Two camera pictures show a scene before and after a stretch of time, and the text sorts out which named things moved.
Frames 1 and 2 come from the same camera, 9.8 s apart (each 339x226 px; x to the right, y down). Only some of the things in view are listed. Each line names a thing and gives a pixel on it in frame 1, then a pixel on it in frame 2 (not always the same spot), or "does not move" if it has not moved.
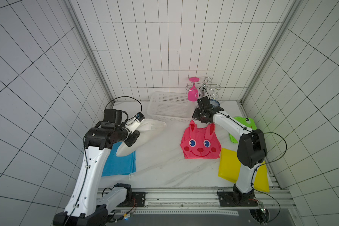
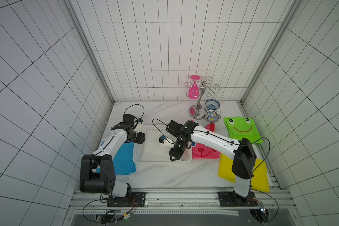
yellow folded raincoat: x=229 y=168 does not move
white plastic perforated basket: x=170 y=107 → x=152 y=151
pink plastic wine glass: x=193 y=95 does not move
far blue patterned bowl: x=214 y=103 does not move
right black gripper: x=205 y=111 → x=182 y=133
